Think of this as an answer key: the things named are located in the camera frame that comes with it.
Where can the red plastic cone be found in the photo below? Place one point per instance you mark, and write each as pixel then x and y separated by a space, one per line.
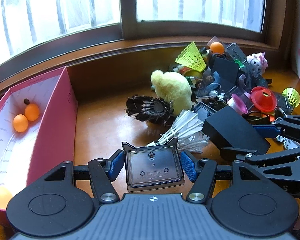
pixel 262 97

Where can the black rectangular box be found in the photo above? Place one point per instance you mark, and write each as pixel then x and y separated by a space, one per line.
pixel 230 132

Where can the grey plastic bracket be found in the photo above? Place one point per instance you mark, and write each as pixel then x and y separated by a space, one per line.
pixel 288 143

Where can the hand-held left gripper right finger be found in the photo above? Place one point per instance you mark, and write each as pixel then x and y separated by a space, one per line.
pixel 187 166

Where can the black plastic loops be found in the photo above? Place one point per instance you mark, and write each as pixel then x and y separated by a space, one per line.
pixel 255 115

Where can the black perforated plate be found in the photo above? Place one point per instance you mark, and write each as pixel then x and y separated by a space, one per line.
pixel 236 52

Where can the black flat plate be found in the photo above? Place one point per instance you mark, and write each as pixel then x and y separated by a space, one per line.
pixel 282 102

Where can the pink tape roll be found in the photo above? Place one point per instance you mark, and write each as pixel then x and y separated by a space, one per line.
pixel 237 103

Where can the yellow plush toy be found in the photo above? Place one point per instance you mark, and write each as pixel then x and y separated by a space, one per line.
pixel 172 90

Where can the row of window bars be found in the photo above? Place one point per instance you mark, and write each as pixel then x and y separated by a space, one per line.
pixel 30 10

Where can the pink cardboard box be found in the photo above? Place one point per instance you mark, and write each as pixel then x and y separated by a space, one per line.
pixel 55 135

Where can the orange plastic piece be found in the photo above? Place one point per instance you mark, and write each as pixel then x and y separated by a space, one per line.
pixel 271 118

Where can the blue grey toy figure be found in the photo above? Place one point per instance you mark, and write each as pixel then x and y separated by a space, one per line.
pixel 216 78

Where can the smoky black plastic tray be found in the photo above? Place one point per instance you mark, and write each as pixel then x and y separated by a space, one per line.
pixel 152 170

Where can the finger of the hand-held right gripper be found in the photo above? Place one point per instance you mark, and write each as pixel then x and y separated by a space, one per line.
pixel 265 129
pixel 240 152

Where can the small yellow nylon shuttlecock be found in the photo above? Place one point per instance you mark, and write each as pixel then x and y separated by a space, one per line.
pixel 292 96

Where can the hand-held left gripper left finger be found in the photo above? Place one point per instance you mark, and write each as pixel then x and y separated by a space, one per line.
pixel 116 166

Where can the pink plush toy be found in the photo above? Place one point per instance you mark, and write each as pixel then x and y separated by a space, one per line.
pixel 258 61

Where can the green plastic piece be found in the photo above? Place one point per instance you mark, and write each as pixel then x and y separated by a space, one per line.
pixel 237 62

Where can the brown window frame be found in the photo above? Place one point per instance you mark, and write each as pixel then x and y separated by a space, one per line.
pixel 128 10

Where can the black feather shuttlecock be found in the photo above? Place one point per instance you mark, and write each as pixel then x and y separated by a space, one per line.
pixel 147 108

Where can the black square panel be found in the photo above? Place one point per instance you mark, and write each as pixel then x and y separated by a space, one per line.
pixel 225 67

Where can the orange ping pong ball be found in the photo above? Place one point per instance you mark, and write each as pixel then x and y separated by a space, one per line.
pixel 20 123
pixel 216 47
pixel 32 111
pixel 2 197

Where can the white feather shuttlecock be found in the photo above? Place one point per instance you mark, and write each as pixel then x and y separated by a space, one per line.
pixel 182 127

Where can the black square plastic plate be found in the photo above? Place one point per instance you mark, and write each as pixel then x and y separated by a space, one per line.
pixel 202 110

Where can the large yellow nylon shuttlecock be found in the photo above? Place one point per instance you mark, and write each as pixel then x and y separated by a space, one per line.
pixel 192 57

